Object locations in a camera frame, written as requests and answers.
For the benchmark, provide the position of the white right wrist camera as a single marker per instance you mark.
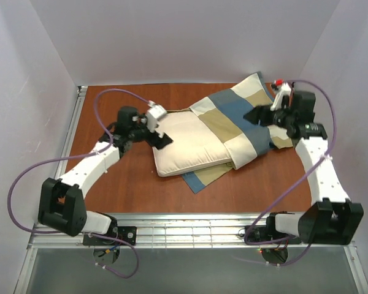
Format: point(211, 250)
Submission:
point(282, 89)

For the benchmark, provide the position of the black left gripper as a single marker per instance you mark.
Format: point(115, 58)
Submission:
point(151, 136)

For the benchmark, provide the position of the aluminium left side rail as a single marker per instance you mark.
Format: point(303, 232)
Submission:
point(70, 133)

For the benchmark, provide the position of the aluminium front rail frame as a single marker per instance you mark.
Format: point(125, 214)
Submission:
point(167, 231)

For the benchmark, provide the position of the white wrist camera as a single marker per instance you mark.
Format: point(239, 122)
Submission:
point(282, 89)
point(152, 117)

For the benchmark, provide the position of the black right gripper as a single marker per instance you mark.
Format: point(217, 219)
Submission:
point(266, 116)

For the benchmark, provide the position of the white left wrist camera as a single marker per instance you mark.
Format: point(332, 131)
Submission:
point(152, 117)

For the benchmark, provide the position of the blue beige white patchwork pillowcase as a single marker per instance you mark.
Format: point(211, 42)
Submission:
point(222, 112)

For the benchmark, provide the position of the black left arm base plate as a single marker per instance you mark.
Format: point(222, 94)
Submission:
point(125, 233)

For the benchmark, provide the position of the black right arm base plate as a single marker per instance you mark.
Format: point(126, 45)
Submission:
point(260, 234)

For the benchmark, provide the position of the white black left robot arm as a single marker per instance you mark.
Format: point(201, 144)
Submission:
point(73, 218)

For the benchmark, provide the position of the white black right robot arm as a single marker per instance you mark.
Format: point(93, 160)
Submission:
point(332, 217)

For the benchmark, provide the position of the cream white pillow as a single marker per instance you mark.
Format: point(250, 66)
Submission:
point(194, 146)

